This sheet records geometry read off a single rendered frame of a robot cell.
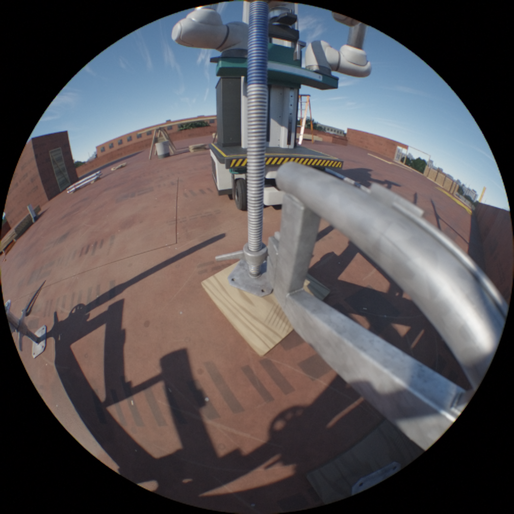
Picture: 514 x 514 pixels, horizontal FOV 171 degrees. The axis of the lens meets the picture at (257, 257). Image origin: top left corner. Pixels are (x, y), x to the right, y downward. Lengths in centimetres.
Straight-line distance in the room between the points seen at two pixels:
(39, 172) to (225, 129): 850
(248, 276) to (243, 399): 37
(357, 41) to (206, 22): 75
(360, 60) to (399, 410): 132
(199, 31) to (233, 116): 64
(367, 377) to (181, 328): 46
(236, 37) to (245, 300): 110
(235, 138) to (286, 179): 104
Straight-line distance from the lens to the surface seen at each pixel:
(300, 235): 24
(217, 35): 96
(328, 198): 17
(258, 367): 46
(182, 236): 84
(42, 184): 906
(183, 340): 51
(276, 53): 123
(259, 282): 55
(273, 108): 121
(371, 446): 55
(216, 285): 56
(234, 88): 128
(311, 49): 122
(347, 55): 123
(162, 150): 397
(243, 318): 49
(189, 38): 93
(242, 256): 50
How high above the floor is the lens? 45
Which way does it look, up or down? 43 degrees down
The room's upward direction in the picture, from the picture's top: 1 degrees clockwise
